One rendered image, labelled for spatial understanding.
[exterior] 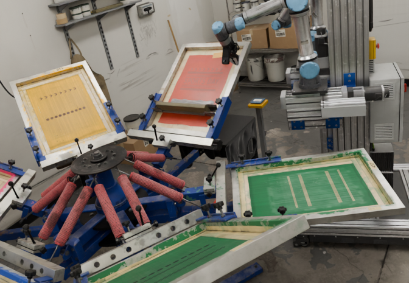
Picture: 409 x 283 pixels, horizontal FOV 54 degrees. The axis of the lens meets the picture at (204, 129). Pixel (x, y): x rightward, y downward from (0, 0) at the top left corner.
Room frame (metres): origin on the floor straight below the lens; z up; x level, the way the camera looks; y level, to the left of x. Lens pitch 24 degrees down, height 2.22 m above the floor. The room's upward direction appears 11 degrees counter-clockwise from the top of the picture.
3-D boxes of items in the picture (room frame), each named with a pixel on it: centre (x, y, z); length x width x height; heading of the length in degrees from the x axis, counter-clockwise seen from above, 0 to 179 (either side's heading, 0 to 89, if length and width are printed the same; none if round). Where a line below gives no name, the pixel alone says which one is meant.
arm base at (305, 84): (2.49, -0.75, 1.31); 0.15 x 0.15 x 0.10
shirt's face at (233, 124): (2.79, -0.09, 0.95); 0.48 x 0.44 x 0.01; 143
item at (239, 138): (2.68, -0.23, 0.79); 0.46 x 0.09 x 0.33; 143
